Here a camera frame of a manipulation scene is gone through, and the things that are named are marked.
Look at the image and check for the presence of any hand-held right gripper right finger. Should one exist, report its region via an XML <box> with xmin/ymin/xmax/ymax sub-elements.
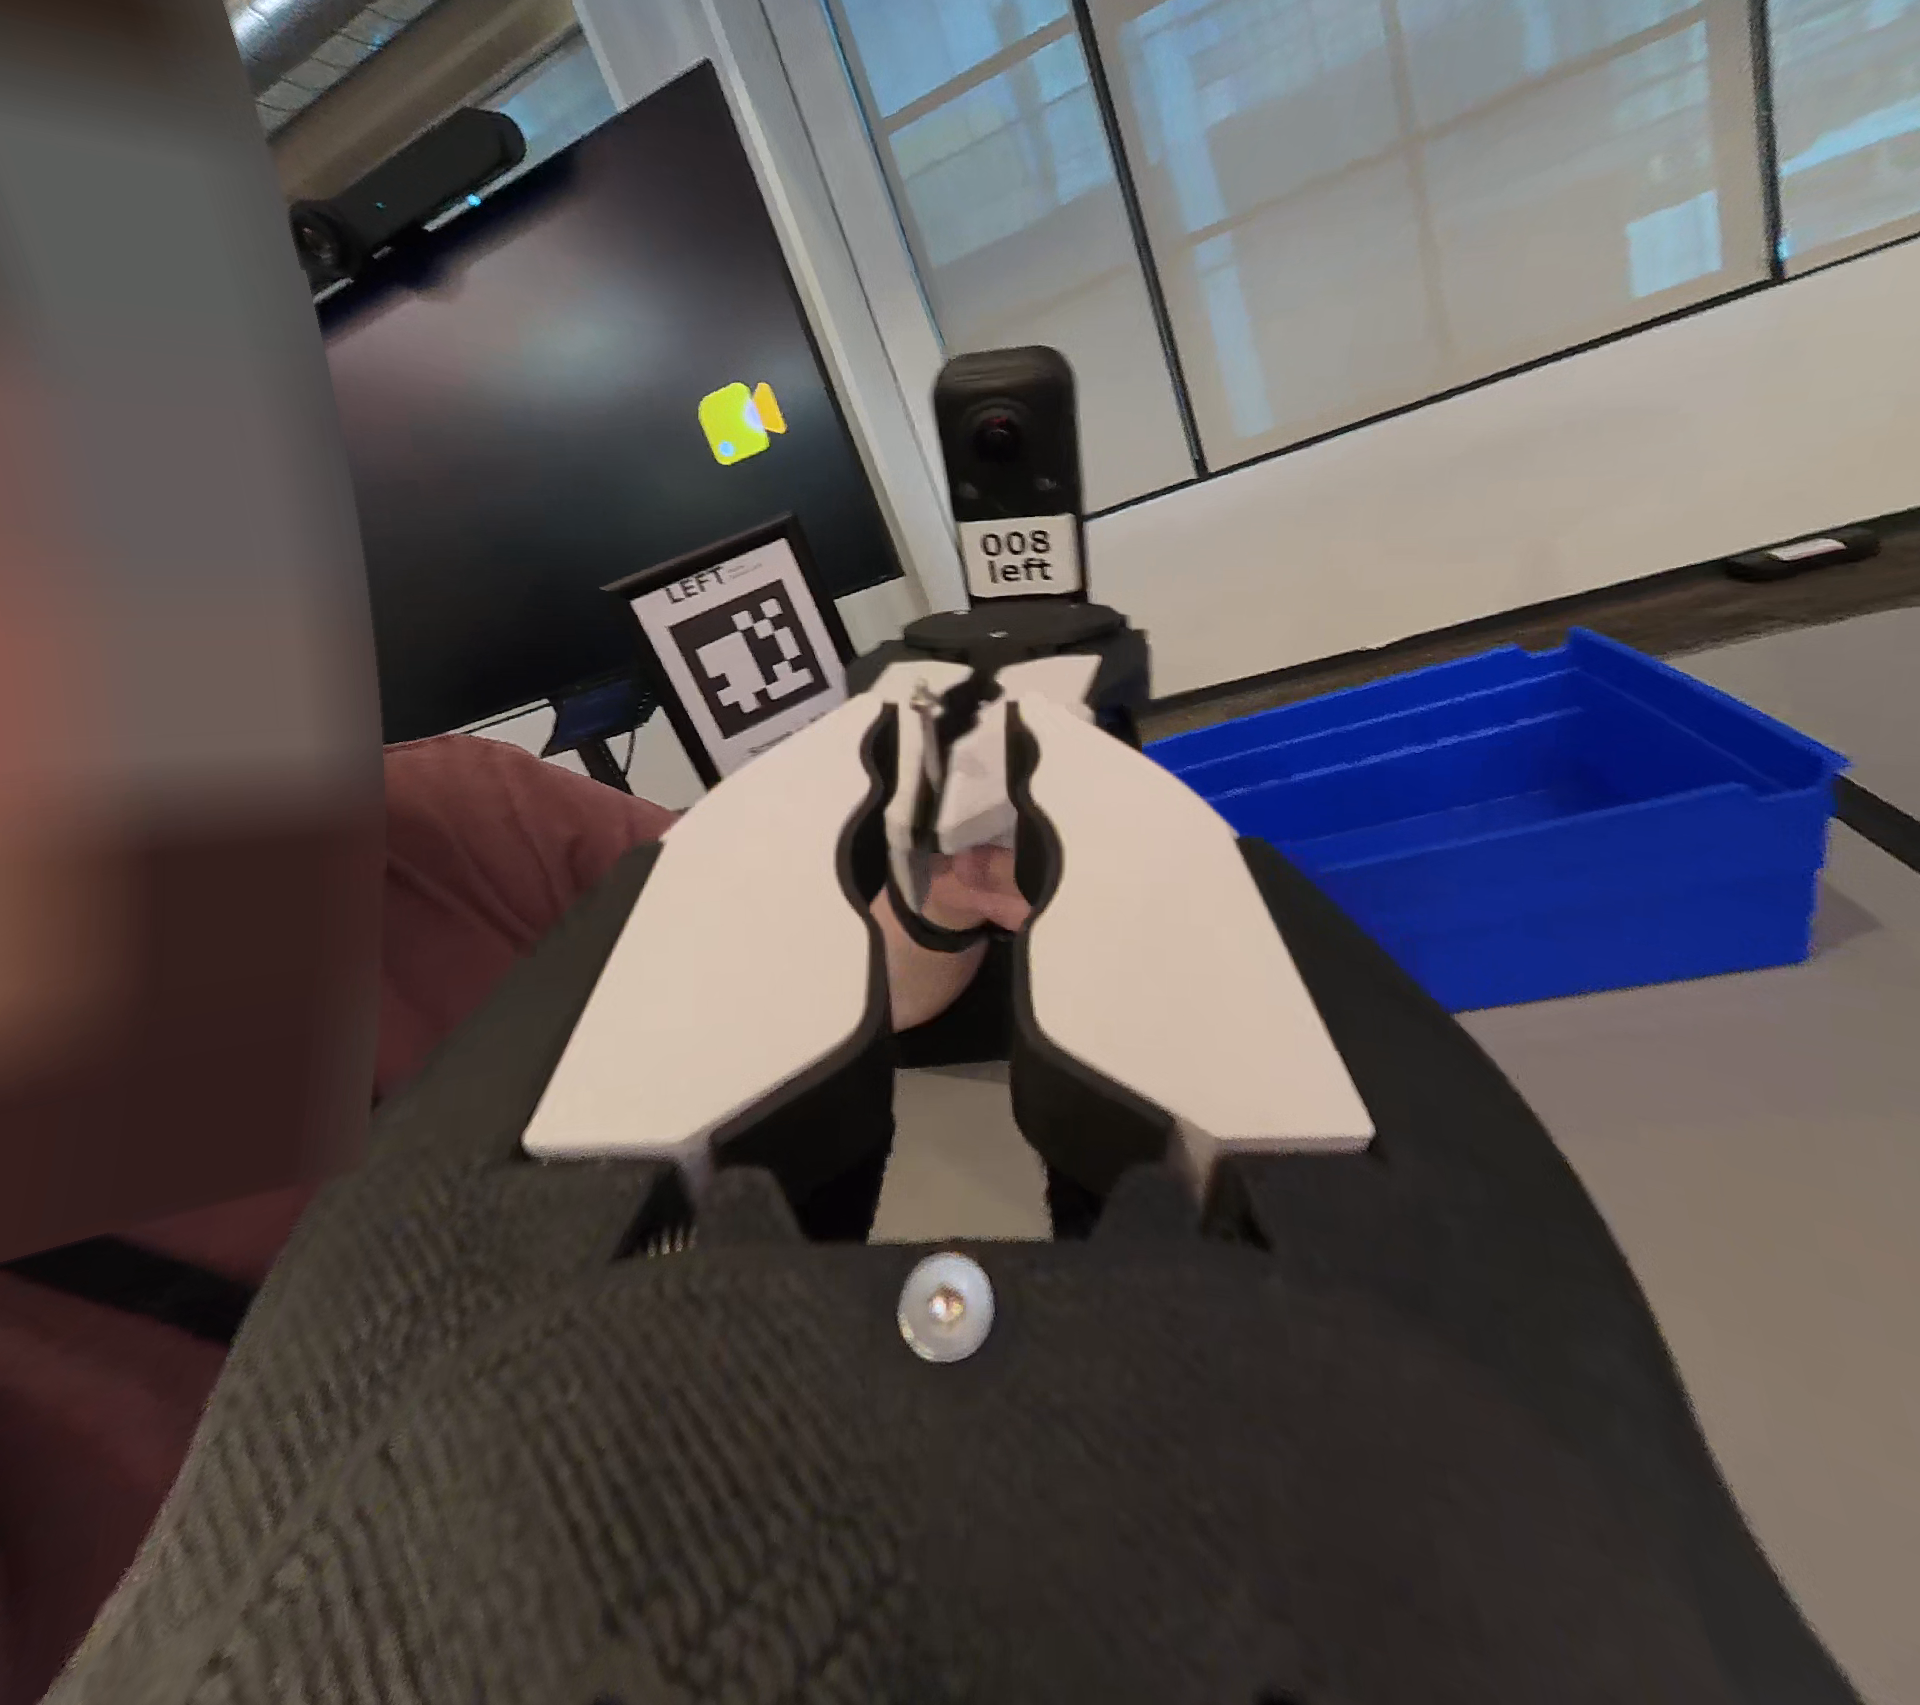
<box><xmin>1005</xmin><ymin>690</ymin><xmax>1374</xmax><ymax>1240</ymax></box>

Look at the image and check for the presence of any large grid window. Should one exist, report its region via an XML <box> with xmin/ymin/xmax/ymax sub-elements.
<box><xmin>781</xmin><ymin>0</ymin><xmax>1920</xmax><ymax>479</ymax></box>

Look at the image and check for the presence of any person's left hand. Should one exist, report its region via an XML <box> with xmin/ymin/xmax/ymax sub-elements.
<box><xmin>878</xmin><ymin>842</ymin><xmax>1037</xmax><ymax>1034</ymax></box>

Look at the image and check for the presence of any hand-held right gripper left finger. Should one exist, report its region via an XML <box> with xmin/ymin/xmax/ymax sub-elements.
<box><xmin>520</xmin><ymin>691</ymin><xmax>901</xmax><ymax>1240</ymax></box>

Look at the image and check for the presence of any black strap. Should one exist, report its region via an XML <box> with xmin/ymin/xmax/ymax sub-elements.
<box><xmin>0</xmin><ymin>1236</ymin><xmax>257</xmax><ymax>1347</ymax></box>

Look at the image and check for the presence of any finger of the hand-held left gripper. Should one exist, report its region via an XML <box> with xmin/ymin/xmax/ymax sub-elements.
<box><xmin>875</xmin><ymin>669</ymin><xmax>943</xmax><ymax>865</ymax></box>
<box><xmin>939</xmin><ymin>658</ymin><xmax>1103</xmax><ymax>846</ymax></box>

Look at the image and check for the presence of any black video bar camera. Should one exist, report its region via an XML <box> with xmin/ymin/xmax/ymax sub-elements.
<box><xmin>289</xmin><ymin>106</ymin><xmax>529</xmax><ymax>291</ymax></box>

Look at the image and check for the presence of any person's maroon shirt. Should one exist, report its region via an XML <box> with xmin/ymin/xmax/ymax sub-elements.
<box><xmin>0</xmin><ymin>1180</ymin><xmax>377</xmax><ymax>1705</ymax></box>

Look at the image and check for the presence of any blue plastic bin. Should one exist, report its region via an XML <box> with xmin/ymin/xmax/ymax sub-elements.
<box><xmin>1141</xmin><ymin>629</ymin><xmax>1852</xmax><ymax>1012</ymax></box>

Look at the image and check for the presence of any large black monitor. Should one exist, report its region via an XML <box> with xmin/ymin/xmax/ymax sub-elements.
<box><xmin>312</xmin><ymin>57</ymin><xmax>906</xmax><ymax>748</ymax></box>

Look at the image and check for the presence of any black remote control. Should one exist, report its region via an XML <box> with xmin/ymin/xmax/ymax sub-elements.
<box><xmin>1726</xmin><ymin>522</ymin><xmax>1885</xmax><ymax>584</ymax></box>

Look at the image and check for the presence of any black monitor stand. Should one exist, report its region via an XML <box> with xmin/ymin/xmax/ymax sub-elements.
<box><xmin>536</xmin><ymin>674</ymin><xmax>655</xmax><ymax>795</ymax></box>

